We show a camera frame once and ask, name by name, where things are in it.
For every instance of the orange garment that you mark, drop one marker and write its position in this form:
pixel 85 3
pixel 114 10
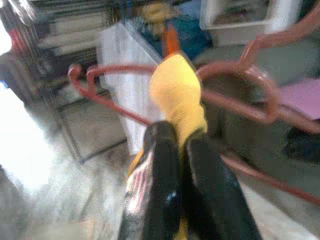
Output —
pixel 171 41

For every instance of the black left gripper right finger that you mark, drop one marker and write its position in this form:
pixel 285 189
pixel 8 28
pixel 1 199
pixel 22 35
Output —
pixel 212 195

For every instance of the white garment with blue stripes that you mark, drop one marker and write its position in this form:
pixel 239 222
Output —
pixel 130 95

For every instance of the bare person hand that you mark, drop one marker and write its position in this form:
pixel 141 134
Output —
pixel 253 51

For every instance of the blue suitcase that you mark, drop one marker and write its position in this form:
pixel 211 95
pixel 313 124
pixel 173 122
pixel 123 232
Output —
pixel 195 35

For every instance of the pink plastic hanger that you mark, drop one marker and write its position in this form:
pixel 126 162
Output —
pixel 125 67

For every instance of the mustard yellow cloth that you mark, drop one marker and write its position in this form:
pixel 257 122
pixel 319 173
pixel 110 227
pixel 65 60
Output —
pixel 155 12

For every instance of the yellow garment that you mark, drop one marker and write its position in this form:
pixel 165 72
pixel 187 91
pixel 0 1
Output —
pixel 175 85

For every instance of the black metal drying rack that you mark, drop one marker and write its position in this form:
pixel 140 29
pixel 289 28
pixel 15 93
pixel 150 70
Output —
pixel 62 50

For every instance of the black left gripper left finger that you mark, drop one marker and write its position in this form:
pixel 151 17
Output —
pixel 160 180

